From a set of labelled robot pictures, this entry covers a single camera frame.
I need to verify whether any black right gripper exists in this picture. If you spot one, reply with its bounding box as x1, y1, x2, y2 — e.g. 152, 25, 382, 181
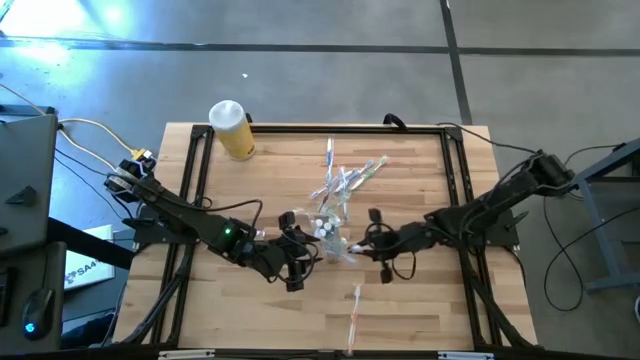
355, 208, 429, 285

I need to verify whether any black floor cable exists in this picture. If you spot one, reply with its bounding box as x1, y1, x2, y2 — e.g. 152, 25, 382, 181
542, 143, 640, 314
53, 146, 139, 221

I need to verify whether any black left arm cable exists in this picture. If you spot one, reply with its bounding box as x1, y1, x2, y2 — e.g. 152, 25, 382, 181
197, 198, 265, 231

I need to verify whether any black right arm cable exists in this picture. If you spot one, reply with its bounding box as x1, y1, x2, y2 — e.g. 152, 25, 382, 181
435, 121, 540, 155

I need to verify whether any black diagonal bar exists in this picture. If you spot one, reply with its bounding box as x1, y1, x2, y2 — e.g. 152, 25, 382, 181
47, 216, 135, 271

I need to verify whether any black computer mouse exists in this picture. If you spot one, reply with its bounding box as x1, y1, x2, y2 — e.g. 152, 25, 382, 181
20, 287, 55, 342

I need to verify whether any clear plastic bag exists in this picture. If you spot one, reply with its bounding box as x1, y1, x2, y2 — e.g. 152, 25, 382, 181
308, 212, 351, 261

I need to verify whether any black aluminium table frame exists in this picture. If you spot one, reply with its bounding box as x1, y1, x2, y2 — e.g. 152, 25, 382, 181
119, 123, 539, 351

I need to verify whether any small black wedge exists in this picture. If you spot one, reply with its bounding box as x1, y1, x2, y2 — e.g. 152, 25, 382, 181
4, 184, 39, 207

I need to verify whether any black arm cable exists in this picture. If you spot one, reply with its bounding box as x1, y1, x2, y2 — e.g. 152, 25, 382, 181
435, 121, 540, 155
197, 198, 265, 231

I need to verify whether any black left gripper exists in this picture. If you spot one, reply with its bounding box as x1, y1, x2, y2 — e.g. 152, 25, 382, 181
259, 211, 325, 293

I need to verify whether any yellow canister with white lid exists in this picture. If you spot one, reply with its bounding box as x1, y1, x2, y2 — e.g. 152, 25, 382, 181
208, 99, 257, 162

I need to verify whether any black cable loop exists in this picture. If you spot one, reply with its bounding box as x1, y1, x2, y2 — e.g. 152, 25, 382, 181
382, 112, 409, 130

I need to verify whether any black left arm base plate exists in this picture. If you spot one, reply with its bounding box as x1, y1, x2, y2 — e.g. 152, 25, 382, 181
122, 204, 201, 246

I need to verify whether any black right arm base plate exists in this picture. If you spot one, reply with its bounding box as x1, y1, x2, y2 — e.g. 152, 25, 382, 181
447, 207, 530, 251

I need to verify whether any dark desk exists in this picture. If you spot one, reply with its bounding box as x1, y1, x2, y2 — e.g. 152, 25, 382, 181
0, 242, 67, 357

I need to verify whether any white printed label sheet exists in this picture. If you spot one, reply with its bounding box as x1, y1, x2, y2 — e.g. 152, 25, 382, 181
63, 224, 117, 291

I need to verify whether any yellow cable with connector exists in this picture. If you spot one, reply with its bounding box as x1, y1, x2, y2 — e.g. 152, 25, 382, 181
57, 117, 156, 171

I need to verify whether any blue-gray metal table frame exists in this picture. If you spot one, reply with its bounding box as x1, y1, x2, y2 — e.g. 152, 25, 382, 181
553, 137, 640, 294

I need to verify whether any thin orange cable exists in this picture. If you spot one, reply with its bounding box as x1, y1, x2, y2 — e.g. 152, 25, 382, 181
0, 82, 45, 116

